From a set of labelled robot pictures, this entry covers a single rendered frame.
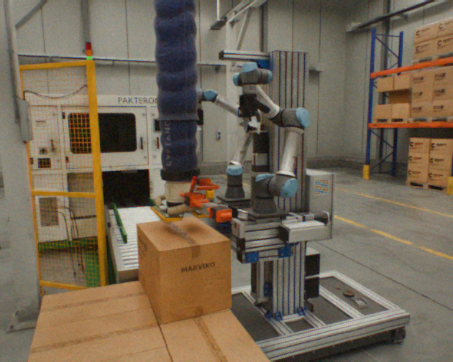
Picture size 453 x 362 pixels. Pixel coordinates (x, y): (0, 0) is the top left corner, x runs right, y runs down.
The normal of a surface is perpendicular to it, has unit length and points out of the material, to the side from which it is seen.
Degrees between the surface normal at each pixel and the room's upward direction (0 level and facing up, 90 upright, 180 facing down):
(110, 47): 90
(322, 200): 90
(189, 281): 90
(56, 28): 90
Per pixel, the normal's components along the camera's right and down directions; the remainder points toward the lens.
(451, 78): -0.94, 0.07
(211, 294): 0.42, 0.13
